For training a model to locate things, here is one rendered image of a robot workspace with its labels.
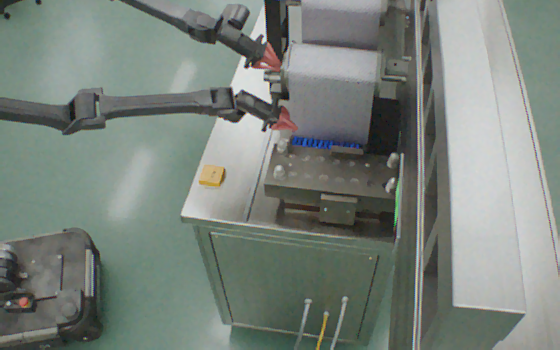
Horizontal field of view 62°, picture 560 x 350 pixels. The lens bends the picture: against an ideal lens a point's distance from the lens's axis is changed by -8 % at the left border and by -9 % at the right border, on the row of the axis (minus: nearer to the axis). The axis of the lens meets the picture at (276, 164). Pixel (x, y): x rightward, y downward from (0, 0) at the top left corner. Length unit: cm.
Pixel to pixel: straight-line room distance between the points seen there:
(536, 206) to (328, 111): 72
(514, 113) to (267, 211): 79
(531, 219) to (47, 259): 204
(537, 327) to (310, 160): 88
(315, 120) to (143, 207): 151
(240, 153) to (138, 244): 112
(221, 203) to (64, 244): 111
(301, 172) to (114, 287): 138
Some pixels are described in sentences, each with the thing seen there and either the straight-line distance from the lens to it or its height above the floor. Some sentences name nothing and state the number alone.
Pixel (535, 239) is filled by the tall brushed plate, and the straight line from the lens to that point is 91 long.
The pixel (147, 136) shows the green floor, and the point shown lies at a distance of 315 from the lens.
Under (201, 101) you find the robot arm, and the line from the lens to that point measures 142.
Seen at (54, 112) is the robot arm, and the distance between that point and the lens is 141.
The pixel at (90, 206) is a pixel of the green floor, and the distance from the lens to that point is 290.
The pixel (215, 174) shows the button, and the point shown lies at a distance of 161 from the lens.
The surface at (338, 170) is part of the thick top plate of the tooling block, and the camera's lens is 146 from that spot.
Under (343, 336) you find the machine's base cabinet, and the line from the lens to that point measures 213.
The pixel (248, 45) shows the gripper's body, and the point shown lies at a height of 132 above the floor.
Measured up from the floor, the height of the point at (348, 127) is 109.
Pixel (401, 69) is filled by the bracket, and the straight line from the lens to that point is 141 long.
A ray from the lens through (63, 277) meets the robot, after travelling 239.
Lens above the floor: 213
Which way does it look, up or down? 48 degrees down
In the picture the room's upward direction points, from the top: 3 degrees counter-clockwise
